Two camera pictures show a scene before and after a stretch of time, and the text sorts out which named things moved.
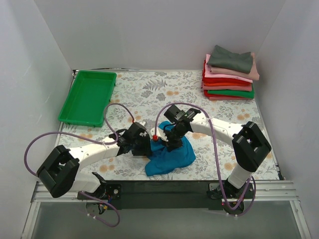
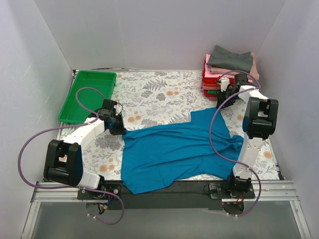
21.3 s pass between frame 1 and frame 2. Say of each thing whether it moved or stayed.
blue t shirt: moved
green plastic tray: stayed
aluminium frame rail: stayed
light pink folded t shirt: stayed
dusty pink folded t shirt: stayed
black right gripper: moved
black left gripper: moved
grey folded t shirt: stayed
